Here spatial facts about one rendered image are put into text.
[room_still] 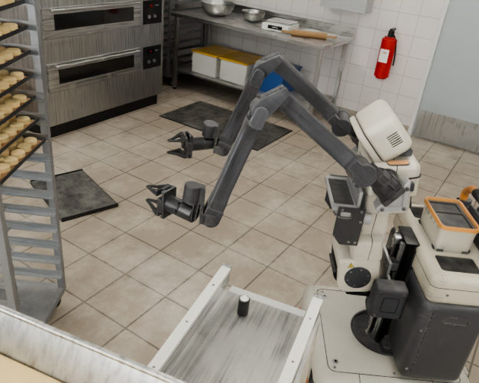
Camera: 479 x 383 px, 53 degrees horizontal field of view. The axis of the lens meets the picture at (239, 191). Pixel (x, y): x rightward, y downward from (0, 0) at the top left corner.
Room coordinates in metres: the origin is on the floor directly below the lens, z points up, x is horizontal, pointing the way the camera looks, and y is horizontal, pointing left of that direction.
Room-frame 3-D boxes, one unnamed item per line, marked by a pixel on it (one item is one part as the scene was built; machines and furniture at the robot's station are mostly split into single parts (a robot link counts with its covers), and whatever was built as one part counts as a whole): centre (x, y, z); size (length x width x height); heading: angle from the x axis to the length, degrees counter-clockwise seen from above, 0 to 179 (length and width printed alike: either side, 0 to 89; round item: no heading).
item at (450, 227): (1.63, -0.82, 0.87); 0.23 x 0.15 x 0.11; 1
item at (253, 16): (5.65, 0.07, 0.93); 0.27 x 0.27 x 0.10
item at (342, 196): (1.63, -0.42, 0.92); 0.28 x 0.16 x 0.22; 1
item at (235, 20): (5.49, -0.01, 0.49); 1.90 x 0.72 x 0.98; 60
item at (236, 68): (5.56, 0.12, 0.36); 0.46 x 0.38 x 0.26; 150
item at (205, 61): (5.76, 0.46, 0.36); 0.46 x 0.38 x 0.26; 148
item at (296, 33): (5.05, -0.52, 0.91); 0.56 x 0.06 x 0.06; 88
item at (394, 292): (1.57, -0.54, 0.61); 0.28 x 0.27 x 0.25; 1
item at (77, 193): (2.96, 1.19, 0.02); 0.60 x 0.40 x 0.03; 42
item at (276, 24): (5.32, -0.24, 0.92); 0.32 x 0.30 x 0.09; 157
